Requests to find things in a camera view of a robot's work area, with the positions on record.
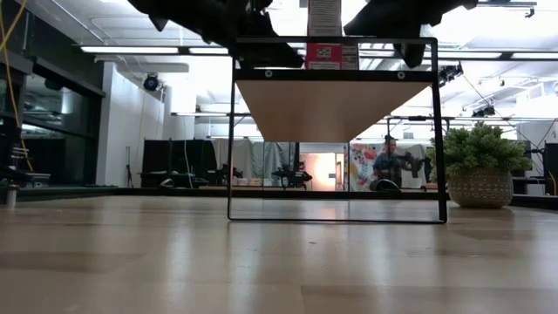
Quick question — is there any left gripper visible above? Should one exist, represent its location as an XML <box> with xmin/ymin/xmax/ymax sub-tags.
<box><xmin>204</xmin><ymin>0</ymin><xmax>305</xmax><ymax>70</ymax></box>

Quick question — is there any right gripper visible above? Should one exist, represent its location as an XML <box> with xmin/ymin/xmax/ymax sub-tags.
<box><xmin>344</xmin><ymin>0</ymin><xmax>438</xmax><ymax>70</ymax></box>

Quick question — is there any purple Raisin Bran cereal box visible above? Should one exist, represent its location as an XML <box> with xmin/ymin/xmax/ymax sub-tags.
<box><xmin>342</xmin><ymin>42</ymin><xmax>360</xmax><ymax>71</ymax></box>

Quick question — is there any red Froot Loops cereal box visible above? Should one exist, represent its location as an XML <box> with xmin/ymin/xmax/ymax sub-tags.
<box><xmin>304</xmin><ymin>0</ymin><xmax>344</xmax><ymax>71</ymax></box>

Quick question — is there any black ceiling spotlight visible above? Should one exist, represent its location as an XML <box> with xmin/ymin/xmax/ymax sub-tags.
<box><xmin>438</xmin><ymin>60</ymin><xmax>465</xmax><ymax>88</ymax></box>
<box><xmin>470</xmin><ymin>104</ymin><xmax>498</xmax><ymax>119</ymax></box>

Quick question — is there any grey hanging drape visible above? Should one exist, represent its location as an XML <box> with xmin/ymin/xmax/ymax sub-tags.
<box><xmin>211</xmin><ymin>138</ymin><xmax>297</xmax><ymax>181</ymax></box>

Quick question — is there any floral patterned cloth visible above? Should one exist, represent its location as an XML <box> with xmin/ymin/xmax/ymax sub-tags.
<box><xmin>348</xmin><ymin>142</ymin><xmax>380</xmax><ymax>192</ymax></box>

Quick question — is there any person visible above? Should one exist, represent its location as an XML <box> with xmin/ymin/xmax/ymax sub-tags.
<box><xmin>372</xmin><ymin>134</ymin><xmax>406</xmax><ymax>191</ymax></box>

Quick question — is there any round green potted plant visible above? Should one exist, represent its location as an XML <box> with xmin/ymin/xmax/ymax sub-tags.
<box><xmin>425</xmin><ymin>121</ymin><xmax>534</xmax><ymax>209</ymax></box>

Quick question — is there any grey tray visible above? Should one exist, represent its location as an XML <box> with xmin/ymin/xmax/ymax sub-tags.
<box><xmin>19</xmin><ymin>172</ymin><xmax>52</xmax><ymax>189</ymax></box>

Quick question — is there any small white cylinder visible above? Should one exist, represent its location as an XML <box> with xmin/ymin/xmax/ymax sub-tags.
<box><xmin>4</xmin><ymin>182</ymin><xmax>19</xmax><ymax>207</ymax></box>

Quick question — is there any wooden shelf black metal frame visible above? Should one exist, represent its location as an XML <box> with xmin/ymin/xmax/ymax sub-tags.
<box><xmin>226</xmin><ymin>36</ymin><xmax>449</xmax><ymax>225</ymax></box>

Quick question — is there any black metal table frame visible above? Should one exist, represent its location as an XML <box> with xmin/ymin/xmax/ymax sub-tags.
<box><xmin>0</xmin><ymin>185</ymin><xmax>558</xmax><ymax>210</ymax></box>

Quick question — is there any yellow hanging cable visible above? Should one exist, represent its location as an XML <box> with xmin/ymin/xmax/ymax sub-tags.
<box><xmin>0</xmin><ymin>0</ymin><xmax>35</xmax><ymax>174</ymax></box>

